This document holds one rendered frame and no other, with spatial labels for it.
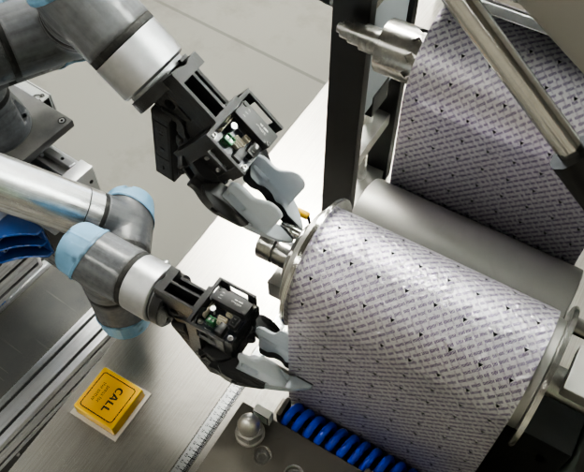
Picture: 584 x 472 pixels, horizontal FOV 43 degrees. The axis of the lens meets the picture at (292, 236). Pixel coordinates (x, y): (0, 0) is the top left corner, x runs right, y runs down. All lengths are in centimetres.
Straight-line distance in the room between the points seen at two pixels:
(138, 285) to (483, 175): 42
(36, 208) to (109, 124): 167
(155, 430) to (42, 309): 101
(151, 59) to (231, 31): 231
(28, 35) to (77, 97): 204
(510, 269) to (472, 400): 17
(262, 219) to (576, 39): 55
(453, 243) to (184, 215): 164
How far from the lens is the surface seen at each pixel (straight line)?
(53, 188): 105
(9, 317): 206
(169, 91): 70
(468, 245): 83
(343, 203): 76
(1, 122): 152
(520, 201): 84
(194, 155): 71
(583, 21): 22
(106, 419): 108
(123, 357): 114
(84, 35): 70
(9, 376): 198
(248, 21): 304
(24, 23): 79
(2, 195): 104
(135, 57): 69
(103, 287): 93
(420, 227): 83
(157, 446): 107
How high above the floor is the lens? 190
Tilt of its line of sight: 55 degrees down
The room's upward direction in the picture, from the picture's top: straight up
